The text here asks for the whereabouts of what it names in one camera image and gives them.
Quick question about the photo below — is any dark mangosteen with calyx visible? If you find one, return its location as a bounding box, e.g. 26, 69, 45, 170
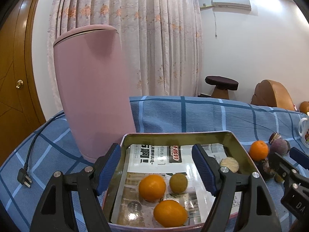
257, 158, 275, 181

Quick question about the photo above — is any dark brown round fruit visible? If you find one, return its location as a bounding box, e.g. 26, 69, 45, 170
284, 140, 291, 154

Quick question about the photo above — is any orange mandarin on cloth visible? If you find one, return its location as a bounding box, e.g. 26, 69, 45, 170
249, 140, 269, 162

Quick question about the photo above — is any cut sugarcane piece far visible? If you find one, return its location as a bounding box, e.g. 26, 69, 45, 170
269, 132, 282, 145

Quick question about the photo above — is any white cartoon mug with lid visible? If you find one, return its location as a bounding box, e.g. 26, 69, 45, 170
298, 116, 309, 148

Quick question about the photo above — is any pink metal tin box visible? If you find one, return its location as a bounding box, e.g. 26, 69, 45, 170
103, 131, 257, 231

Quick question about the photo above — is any brown leather sofa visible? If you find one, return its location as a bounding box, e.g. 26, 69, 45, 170
299, 101, 309, 114

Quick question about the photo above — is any dark round wooden stool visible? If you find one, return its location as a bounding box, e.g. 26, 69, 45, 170
205, 76, 239, 100

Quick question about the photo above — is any printed paper in tin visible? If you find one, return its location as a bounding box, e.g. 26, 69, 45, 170
111, 144, 215, 228

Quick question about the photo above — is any wooden door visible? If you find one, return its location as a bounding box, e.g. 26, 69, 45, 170
1, 0, 46, 162

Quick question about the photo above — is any brass door knob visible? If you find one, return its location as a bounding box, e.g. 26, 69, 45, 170
16, 80, 24, 90

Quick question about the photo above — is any floral pink curtain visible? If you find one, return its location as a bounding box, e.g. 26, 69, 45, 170
47, 0, 203, 109

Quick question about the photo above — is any black power plug cable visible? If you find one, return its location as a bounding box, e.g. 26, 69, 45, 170
17, 110, 65, 189

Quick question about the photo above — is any white wall air conditioner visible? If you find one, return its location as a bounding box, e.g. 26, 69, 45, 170
212, 0, 251, 11

